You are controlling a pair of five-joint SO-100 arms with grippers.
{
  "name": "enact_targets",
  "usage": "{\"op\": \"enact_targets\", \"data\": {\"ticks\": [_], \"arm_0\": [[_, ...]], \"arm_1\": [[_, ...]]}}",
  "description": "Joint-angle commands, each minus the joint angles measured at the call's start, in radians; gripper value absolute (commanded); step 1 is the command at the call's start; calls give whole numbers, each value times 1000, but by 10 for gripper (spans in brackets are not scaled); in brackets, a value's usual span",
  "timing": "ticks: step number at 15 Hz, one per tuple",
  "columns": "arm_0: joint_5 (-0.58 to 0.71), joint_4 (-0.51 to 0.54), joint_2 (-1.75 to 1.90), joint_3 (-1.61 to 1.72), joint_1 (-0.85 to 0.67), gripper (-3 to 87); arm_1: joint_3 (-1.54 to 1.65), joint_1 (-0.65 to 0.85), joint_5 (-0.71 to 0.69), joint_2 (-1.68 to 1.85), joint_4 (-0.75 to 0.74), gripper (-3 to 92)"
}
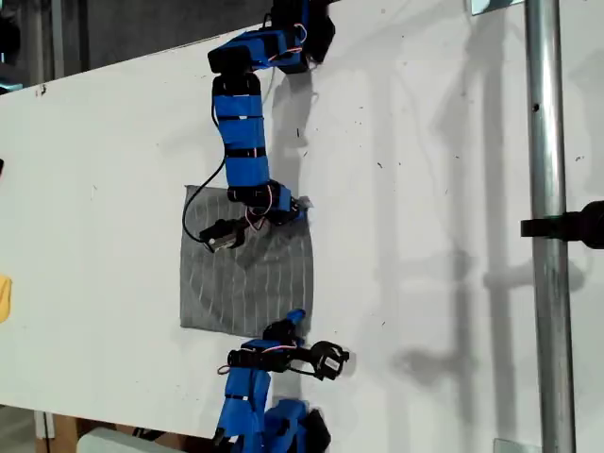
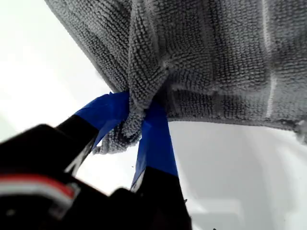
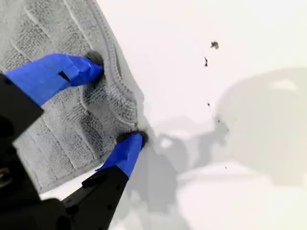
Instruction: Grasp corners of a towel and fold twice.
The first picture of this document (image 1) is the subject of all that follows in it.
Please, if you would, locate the grey striped towel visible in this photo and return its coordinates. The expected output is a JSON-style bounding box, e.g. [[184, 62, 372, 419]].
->
[[178, 183, 316, 339]]

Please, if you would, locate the white plastic box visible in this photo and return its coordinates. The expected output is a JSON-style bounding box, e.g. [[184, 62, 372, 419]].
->
[[76, 426, 159, 453]]

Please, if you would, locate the yellow object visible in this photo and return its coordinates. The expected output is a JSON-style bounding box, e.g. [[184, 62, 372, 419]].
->
[[0, 275, 13, 325]]

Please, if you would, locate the black clamp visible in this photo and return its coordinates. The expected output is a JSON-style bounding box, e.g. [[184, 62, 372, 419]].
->
[[519, 199, 604, 250]]

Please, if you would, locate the short black camera stalk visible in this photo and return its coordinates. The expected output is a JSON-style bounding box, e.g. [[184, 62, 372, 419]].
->
[[287, 346, 318, 365], [238, 214, 273, 237]]

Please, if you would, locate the black camera box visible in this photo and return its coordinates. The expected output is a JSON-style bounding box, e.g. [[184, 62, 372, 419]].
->
[[197, 217, 247, 256], [311, 340, 352, 382]]

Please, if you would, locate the black camera cable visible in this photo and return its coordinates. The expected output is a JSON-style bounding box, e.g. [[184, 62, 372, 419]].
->
[[181, 158, 227, 244]]

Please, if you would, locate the steel post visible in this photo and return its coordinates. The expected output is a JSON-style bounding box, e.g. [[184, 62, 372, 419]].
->
[[522, 0, 579, 453]]

